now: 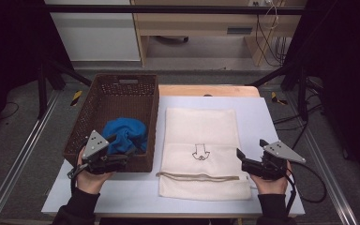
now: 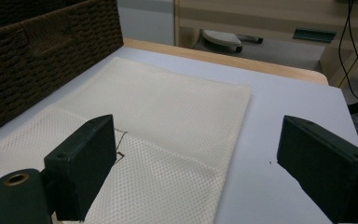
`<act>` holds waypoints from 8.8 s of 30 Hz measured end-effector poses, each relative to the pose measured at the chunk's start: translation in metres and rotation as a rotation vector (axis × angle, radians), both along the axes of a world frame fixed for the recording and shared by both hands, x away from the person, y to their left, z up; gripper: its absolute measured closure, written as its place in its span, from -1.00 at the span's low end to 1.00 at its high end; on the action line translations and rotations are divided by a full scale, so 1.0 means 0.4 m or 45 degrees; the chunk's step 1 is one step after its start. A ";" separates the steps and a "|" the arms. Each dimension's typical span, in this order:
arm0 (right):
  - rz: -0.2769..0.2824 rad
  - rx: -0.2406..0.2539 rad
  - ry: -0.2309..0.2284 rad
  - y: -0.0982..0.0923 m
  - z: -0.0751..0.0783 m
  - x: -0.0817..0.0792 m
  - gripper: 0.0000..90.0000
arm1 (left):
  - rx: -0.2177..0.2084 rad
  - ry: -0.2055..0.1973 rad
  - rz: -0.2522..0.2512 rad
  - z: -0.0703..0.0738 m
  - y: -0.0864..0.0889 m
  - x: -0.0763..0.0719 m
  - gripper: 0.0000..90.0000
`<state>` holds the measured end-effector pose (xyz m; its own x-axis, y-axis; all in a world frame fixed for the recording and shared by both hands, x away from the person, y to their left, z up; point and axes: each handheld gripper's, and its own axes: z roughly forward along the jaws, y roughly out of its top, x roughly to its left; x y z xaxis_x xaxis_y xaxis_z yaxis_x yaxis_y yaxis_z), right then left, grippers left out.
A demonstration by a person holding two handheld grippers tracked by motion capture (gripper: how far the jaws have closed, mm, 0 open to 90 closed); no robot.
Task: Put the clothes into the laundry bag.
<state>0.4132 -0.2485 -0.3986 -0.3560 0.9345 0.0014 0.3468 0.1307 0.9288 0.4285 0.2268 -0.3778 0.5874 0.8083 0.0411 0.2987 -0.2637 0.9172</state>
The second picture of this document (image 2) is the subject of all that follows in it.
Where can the dark brown woven basket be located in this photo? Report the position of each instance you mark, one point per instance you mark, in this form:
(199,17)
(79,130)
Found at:
(34,59)

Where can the cream mesh cloth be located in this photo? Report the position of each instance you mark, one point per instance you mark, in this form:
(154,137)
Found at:
(167,124)

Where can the brown thread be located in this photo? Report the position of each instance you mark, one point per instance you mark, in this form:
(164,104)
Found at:
(120,146)

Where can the white and grey device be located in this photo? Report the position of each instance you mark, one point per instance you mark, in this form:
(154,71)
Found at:
(222,39)

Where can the light wooden desk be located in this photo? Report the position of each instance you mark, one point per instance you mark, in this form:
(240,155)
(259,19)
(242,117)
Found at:
(261,21)

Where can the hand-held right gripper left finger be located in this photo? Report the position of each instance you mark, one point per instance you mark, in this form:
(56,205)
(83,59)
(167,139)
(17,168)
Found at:
(84,161)

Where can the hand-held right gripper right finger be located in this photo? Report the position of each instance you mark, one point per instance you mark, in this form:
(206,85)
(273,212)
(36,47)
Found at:
(326,168)

